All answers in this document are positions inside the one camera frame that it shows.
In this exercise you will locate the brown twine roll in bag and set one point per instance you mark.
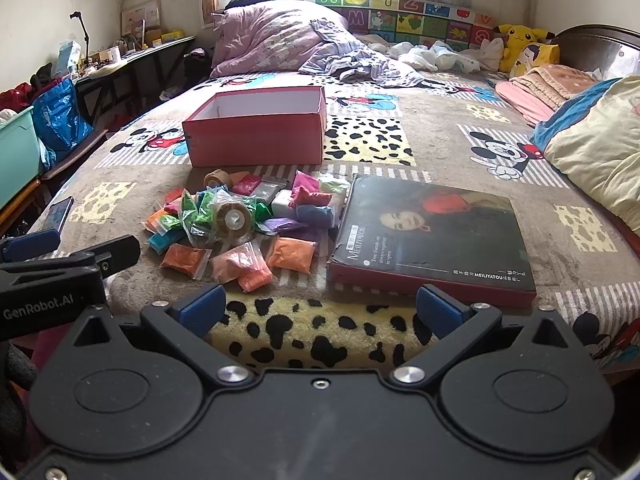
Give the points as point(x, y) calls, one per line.
point(232, 218)

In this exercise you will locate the red garment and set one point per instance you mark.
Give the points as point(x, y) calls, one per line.
point(42, 347)

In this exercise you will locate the cream pillow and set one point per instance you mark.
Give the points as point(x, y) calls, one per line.
point(600, 150)

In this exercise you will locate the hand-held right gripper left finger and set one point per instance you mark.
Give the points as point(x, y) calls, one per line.
point(202, 308)

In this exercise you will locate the red cloth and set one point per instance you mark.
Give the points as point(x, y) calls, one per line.
point(12, 96)

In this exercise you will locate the colourful alphabet foam mat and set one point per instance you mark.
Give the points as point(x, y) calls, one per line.
point(400, 17)

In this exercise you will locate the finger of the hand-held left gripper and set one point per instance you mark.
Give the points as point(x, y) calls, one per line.
point(30, 243)
point(112, 252)

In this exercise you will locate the pink cardboard box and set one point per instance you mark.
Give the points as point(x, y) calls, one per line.
point(250, 142)

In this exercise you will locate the yellow plush cushion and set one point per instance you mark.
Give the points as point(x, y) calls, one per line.
point(540, 58)

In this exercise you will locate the blue plastic bag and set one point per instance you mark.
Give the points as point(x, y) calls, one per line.
point(57, 115)

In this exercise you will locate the teal storage bin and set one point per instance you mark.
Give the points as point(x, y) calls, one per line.
point(17, 147)

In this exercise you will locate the dark portrait box lid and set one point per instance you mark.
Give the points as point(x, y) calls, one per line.
point(435, 240)

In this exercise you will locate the wooden picture frame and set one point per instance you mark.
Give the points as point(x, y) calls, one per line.
point(142, 15)

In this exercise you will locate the cartoon printed blanket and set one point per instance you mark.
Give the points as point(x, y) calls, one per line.
point(450, 160)

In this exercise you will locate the lavender crumpled cloth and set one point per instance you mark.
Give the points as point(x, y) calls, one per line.
point(360, 62)

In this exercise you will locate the black backpack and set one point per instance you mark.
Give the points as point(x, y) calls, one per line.
point(195, 62)

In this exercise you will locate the black smartphone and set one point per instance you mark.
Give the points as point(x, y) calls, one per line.
point(57, 213)

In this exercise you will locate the white plush toy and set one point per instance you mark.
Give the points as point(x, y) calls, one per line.
point(492, 53)

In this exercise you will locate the small tan bandage roll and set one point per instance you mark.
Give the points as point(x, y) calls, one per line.
point(216, 179)

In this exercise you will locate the black phone stand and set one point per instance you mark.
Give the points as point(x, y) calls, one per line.
point(86, 40)

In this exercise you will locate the tan fleece blanket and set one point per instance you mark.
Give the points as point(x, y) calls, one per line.
point(555, 80)

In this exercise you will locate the pink floral duvet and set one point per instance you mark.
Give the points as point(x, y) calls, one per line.
point(265, 40)

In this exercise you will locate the yellow boxes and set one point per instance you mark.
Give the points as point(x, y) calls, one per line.
point(171, 35)

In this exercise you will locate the folded pink blanket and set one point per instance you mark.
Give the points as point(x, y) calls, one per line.
point(525, 100)

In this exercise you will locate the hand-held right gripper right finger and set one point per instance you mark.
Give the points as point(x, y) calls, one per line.
point(440, 310)

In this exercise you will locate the pile of colourful clay bags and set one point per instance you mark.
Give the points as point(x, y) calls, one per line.
point(291, 255)

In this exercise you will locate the black desk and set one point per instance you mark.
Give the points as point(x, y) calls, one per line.
point(132, 60)

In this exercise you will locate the dark wooden headboard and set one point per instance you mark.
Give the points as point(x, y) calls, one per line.
point(595, 45)

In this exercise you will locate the white crumpled cloth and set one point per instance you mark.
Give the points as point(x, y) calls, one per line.
point(430, 56)

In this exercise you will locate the yellow plush toy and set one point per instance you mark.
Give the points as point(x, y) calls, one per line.
point(520, 36)

